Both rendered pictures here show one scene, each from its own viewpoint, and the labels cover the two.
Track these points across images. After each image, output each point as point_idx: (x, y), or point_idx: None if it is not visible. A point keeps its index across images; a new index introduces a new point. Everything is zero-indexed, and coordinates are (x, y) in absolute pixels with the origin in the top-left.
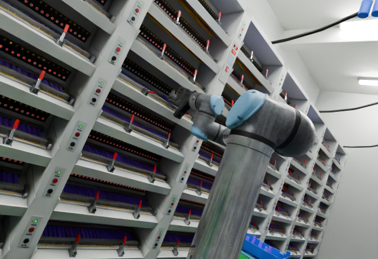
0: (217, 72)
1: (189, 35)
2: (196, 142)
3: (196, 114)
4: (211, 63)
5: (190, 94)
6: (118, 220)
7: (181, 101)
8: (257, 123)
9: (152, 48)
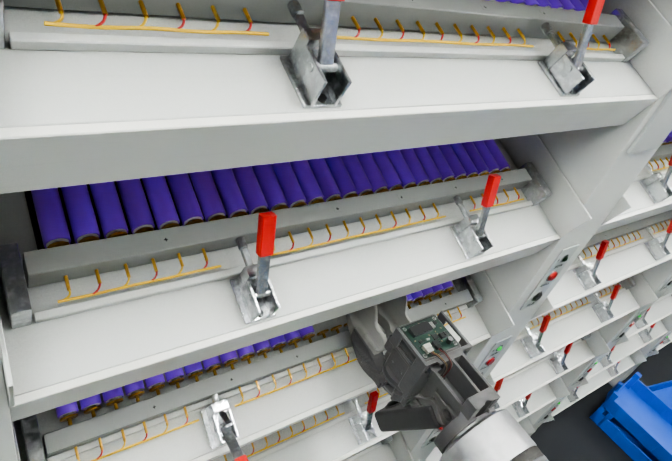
0: (627, 119)
1: (452, 13)
2: (483, 366)
3: (491, 284)
4: (600, 114)
5: (448, 400)
6: None
7: (405, 405)
8: None
9: (198, 244)
